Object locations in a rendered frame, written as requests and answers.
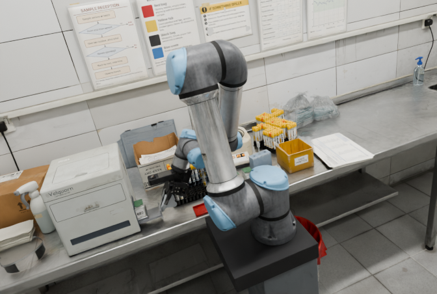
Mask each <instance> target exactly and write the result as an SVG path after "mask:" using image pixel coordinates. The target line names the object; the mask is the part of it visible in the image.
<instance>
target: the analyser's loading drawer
mask: <svg viewBox="0 0 437 294"><path fill-rule="evenodd" d="M145 210H146V214H147V217H143V218H141V219H138V222H139V224H142V223H144V222H148V221H151V220H154V219H156V218H159V217H162V219H163V214H162V212H161V208H160V205H159V203H158V206H157V207H154V208H151V209H149V210H147V209H146V205H145Z"/></svg>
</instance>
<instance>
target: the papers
mask: <svg viewBox="0 0 437 294"><path fill-rule="evenodd" d="M313 145H314V148H315V152H314V153H315V154H316V155H317V156H318V157H320V158H321V159H322V160H323V161H324V162H325V163H326V164H327V165H328V166H329V167H331V168H332V169H336V168H341V167H345V166H349V165H353V164H356V163H361V162H364V161H368V160H371V159H373V156H374V155H373V154H372V153H370V152H368V151H367V150H365V149H364V148H362V147H361V146H359V145H358V144H356V143H355V142H353V141H351V140H350V139H348V138H347V137H345V136H344V135H342V134H341V133H335V134H332V135H327V136H324V137H319V138H317V139H313Z"/></svg>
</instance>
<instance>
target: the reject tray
mask: <svg viewBox="0 0 437 294"><path fill-rule="evenodd" d="M192 208H193V210H194V212H195V214H196V217H199V216H201V215H205V214H206V213H208V212H207V209H206V207H205V204H204V203H202V204H198V205H196V206H193V207H192Z"/></svg>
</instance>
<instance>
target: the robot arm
mask: <svg viewBox="0 0 437 294"><path fill-rule="evenodd" d="M166 77H167V81H168V85H169V87H170V91H171V93H173V95H178V96H179V100H180V101H182V102H183V103H186V105H187V107H188V110H189V114H190V117H191V121H192V124H193V128H194V130H191V129H183V130H182V132H181V135H180V137H179V141H178V145H177V147H176V151H175V153H174V157H173V160H172V164H171V169H170V170H166V171H163V172H160V173H156V174H152V175H150V176H148V182H149V185H150V186H152V185H157V184H159V183H162V182H164V183H165V184H164V187H163V192H162V195H161V205H160V207H161V211H162V212H163V211H164V210H165V209H166V208H167V207H176V206H177V202H175V198H174V195H173V194H175V195H180V196H186V194H187V190H188V188H189V184H188V183H189V180H190V177H191V174H192V170H191V168H190V165H192V166H193V167H195V168H197V169H203V168H205V169H206V172H207V176H208V178H209V184H208V186H207V187H206V189H207V194H208V195H206V196H205V197H204V204H205V207H206V209H207V212H208V213H209V215H210V217H211V219H212V220H213V222H214V223H215V225H216V226H217V227H218V228H219V229H220V230H222V231H227V230H230V229H232V228H236V227H237V226H239V225H241V224H243V223H245V222H248V221H250V220H251V224H250V226H251V231H252V235H253V236H254V237H255V238H256V239H257V240H258V241H259V242H261V243H263V244H266V245H282V244H284V243H287V242H289V241H290V240H292V238H293V237H294V236H295V234H296V230H297V227H296V221H295V218H294V216H293V214H292V212H291V210H290V205H289V183H288V177H287V174H286V173H285V172H284V171H283V170H282V169H280V168H278V167H275V166H270V165H261V166H258V167H255V168H253V169H252V170H251V172H250V174H249V178H248V179H247V180H244V178H243V177H242V176H240V175H238V174H237V171H236V168H235V164H234V161H233V157H232V152H234V151H236V150H238V149H240V148H242V146H243V139H242V136H241V134H240V133H239V132H238V126H239V115H240V110H241V99H242V93H243V86H244V85H245V84H246V82H247V77H248V66H247V63H246V59H245V57H244V55H243V53H242V52H241V50H240V49H239V48H238V47H237V46H236V45H234V44H233V43H231V42H229V41H226V40H213V41H211V42H206V43H203V44H198V45H195V46H189V47H182V48H181V49H177V50H175V51H171V52H170V53H169V54H168V56H167V58H166ZM218 84H219V85H218ZM218 91H219V97H218V103H217V98H216V95H217V93H218ZM184 188H186V189H187V190H186V193H185V194H183V193H184V192H185V191H184V190H183V189H184Z"/></svg>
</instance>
